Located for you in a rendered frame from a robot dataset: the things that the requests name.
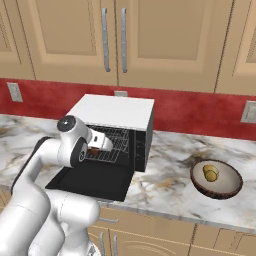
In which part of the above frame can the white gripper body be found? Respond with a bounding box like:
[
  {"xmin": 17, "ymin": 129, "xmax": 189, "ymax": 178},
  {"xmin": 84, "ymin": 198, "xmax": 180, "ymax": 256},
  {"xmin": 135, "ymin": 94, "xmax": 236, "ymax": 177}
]
[{"xmin": 98, "ymin": 132, "xmax": 115, "ymax": 152}]

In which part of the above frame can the brown toasted bread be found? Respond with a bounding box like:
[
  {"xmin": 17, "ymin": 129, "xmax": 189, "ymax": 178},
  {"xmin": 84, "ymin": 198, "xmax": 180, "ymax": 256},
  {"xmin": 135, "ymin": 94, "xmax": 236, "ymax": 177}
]
[{"xmin": 86, "ymin": 146, "xmax": 101, "ymax": 157}]

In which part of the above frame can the white toaster oven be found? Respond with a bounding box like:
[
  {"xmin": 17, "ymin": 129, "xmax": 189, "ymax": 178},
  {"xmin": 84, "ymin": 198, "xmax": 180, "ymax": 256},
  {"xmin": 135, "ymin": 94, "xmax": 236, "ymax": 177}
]
[{"xmin": 66, "ymin": 93, "xmax": 156, "ymax": 173}]

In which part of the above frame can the black toaster oven door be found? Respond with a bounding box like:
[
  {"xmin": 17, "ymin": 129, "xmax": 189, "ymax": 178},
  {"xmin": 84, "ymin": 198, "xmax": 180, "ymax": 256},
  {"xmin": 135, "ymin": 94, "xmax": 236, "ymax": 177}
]
[{"xmin": 45, "ymin": 164, "xmax": 136, "ymax": 203}]

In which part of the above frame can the brown wooden bowl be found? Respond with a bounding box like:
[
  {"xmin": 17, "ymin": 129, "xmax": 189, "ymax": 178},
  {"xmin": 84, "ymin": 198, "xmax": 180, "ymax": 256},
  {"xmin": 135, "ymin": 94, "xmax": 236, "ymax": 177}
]
[{"xmin": 189, "ymin": 158, "xmax": 244, "ymax": 201}]

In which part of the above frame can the tan drawer front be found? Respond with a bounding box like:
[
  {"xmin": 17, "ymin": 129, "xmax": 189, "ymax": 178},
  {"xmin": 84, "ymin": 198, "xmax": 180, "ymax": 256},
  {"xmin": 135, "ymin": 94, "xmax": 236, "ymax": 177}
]
[
  {"xmin": 97, "ymin": 206, "xmax": 197, "ymax": 245},
  {"xmin": 188, "ymin": 222, "xmax": 256, "ymax": 256}
]

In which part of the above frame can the tan base cupboard door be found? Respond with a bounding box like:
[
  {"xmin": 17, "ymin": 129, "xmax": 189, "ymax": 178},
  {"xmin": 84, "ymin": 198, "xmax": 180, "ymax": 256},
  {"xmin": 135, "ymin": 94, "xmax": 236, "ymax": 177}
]
[
  {"xmin": 87, "ymin": 225, "xmax": 110, "ymax": 256},
  {"xmin": 107, "ymin": 228, "xmax": 193, "ymax": 256}
]

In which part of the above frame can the yellow round food piece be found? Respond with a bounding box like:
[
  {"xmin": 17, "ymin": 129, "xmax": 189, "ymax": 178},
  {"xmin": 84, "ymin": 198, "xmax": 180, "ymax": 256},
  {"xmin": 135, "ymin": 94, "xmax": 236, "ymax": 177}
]
[
  {"xmin": 203, "ymin": 163, "xmax": 221, "ymax": 178},
  {"xmin": 203, "ymin": 171, "xmax": 217, "ymax": 183}
]

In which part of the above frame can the wire toaster oven rack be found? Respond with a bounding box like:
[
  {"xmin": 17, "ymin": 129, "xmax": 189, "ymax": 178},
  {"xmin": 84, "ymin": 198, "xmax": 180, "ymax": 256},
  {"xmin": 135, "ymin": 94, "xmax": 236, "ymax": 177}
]
[{"xmin": 83, "ymin": 125, "xmax": 131, "ymax": 165}]

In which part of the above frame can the grey wall socket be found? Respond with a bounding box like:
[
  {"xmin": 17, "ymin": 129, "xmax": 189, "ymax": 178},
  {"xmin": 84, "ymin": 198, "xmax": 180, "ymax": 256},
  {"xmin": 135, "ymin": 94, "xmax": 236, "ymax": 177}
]
[
  {"xmin": 113, "ymin": 89, "xmax": 129, "ymax": 98},
  {"xmin": 240, "ymin": 100, "xmax": 256, "ymax": 125},
  {"xmin": 6, "ymin": 81, "xmax": 24, "ymax": 103}
]

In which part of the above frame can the silver drawer handle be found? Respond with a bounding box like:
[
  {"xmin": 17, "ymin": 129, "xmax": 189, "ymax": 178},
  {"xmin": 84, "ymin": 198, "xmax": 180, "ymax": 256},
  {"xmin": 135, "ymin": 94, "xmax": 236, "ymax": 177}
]
[{"xmin": 98, "ymin": 217, "xmax": 120, "ymax": 224}]

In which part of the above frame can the silver cupboard door handle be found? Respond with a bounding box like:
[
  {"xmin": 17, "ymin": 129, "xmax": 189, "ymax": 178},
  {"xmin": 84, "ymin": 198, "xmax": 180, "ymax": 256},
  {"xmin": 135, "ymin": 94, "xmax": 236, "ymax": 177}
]
[
  {"xmin": 120, "ymin": 7, "xmax": 129, "ymax": 74},
  {"xmin": 101, "ymin": 7, "xmax": 112, "ymax": 73}
]

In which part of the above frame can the silver base cupboard handle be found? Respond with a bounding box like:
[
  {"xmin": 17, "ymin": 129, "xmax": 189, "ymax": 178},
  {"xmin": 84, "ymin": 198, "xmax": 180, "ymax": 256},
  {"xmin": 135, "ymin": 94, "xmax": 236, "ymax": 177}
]
[
  {"xmin": 99, "ymin": 231, "xmax": 107, "ymax": 256},
  {"xmin": 112, "ymin": 234, "xmax": 120, "ymax": 256}
]

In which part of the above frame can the tan wall cupboard door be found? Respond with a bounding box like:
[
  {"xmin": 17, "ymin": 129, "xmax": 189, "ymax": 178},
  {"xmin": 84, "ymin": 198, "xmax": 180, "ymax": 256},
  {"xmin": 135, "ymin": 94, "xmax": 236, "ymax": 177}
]
[
  {"xmin": 215, "ymin": 0, "xmax": 256, "ymax": 98},
  {"xmin": 0, "ymin": 0, "xmax": 36, "ymax": 81},
  {"xmin": 114, "ymin": 0, "xmax": 234, "ymax": 94},
  {"xmin": 15, "ymin": 0, "xmax": 119, "ymax": 87}
]

